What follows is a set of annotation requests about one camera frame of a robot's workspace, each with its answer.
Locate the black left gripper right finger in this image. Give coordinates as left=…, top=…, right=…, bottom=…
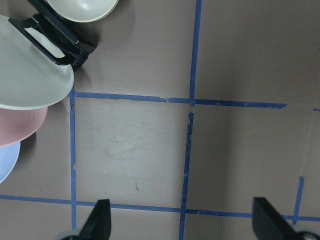
left=251, top=197, right=305, bottom=240

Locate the cream plate in rack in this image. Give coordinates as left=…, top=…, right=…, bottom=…
left=0, top=16, right=74, bottom=110

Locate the pink plate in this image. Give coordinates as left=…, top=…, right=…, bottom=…
left=0, top=107, right=48, bottom=147

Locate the blue plate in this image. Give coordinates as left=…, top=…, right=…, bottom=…
left=0, top=141, right=21, bottom=183

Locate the black dish rack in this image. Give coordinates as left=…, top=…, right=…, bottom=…
left=8, top=0, right=96, bottom=69

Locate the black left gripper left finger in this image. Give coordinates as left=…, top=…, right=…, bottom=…
left=78, top=199, right=111, bottom=240

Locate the cream bowl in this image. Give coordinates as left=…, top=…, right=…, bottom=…
left=47, top=0, right=119, bottom=23

